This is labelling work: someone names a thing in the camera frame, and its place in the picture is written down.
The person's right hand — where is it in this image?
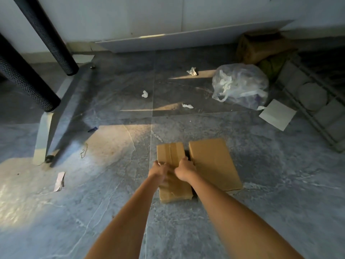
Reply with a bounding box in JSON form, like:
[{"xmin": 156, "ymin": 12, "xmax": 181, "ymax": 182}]
[{"xmin": 174, "ymin": 156, "xmax": 199, "ymax": 184}]

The person's left hand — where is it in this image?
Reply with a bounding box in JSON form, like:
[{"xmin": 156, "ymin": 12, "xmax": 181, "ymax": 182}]
[{"xmin": 147, "ymin": 160, "xmax": 176, "ymax": 186}]

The cardboard parcel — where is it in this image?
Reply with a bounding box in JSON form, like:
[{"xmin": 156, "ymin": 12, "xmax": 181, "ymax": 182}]
[
  {"xmin": 188, "ymin": 138, "xmax": 244, "ymax": 192},
  {"xmin": 156, "ymin": 142, "xmax": 194, "ymax": 204}
]

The person's right forearm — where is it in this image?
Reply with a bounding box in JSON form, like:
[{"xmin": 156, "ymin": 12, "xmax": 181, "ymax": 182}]
[{"xmin": 186, "ymin": 172, "xmax": 305, "ymax": 259}]

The person's left forearm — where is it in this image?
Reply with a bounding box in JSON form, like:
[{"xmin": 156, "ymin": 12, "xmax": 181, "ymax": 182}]
[{"xmin": 85, "ymin": 174, "xmax": 165, "ymax": 259}]

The torn paper scrap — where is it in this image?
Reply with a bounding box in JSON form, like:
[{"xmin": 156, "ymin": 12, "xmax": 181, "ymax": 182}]
[{"xmin": 53, "ymin": 172, "xmax": 66, "ymax": 192}]

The clear plastic bag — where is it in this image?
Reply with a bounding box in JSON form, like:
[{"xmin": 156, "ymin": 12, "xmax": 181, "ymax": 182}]
[{"xmin": 211, "ymin": 63, "xmax": 270, "ymax": 110}]

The white square paper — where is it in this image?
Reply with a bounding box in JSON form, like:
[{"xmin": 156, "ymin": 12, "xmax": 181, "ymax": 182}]
[{"xmin": 258, "ymin": 99, "xmax": 297, "ymax": 132}]

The worn brown carton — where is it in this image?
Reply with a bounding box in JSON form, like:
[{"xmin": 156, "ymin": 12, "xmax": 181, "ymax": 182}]
[{"xmin": 236, "ymin": 29, "xmax": 294, "ymax": 65}]

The grey plastic crate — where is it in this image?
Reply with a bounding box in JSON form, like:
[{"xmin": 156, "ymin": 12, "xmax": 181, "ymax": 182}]
[{"xmin": 275, "ymin": 55, "xmax": 345, "ymax": 154}]

